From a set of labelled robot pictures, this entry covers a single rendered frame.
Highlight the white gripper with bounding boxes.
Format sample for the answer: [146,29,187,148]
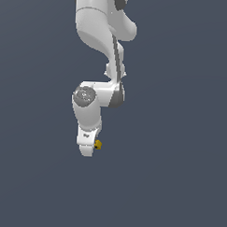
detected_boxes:
[75,120,103,158]

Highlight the small yellow object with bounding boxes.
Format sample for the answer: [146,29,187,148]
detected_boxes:
[93,139,103,150]

